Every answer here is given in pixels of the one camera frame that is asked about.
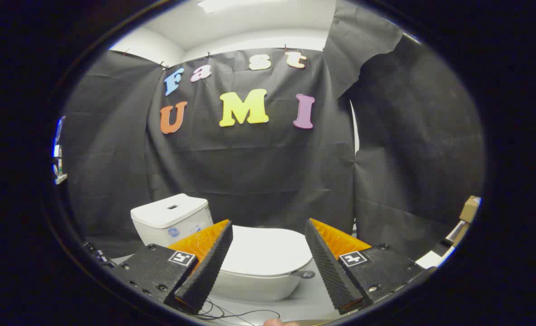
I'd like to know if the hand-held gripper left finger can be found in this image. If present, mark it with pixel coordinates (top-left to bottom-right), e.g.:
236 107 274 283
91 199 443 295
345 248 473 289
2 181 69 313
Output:
110 220 234 315

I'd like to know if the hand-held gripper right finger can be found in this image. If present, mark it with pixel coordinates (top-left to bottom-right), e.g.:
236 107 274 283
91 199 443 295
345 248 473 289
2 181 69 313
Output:
305 218 437 315

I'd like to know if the white toilet lid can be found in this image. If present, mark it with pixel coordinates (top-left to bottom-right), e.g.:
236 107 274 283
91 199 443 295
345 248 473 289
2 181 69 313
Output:
220 225 316 279

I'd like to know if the white toilet bowl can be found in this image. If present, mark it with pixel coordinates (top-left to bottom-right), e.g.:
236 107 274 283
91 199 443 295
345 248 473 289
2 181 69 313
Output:
211 260 316 302

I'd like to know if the white toilet tank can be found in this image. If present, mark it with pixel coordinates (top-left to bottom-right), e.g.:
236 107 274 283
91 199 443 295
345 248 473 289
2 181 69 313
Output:
130 193 214 247

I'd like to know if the white flat board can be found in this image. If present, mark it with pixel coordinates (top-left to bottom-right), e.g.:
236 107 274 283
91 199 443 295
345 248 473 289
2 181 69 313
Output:
415 251 454 269

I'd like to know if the black backdrop cloth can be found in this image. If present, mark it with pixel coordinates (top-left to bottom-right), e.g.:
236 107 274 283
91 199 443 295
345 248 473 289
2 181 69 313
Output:
62 0 485 261

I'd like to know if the black power strip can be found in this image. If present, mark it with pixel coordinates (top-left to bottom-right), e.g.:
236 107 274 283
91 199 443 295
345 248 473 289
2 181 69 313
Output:
83 242 115 268

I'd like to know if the brown cardboard box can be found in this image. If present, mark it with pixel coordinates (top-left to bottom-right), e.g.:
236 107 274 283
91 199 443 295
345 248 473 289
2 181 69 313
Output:
459 196 481 223

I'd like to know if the thin black cable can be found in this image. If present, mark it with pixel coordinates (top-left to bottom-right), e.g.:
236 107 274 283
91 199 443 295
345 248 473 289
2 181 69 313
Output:
196 297 281 325

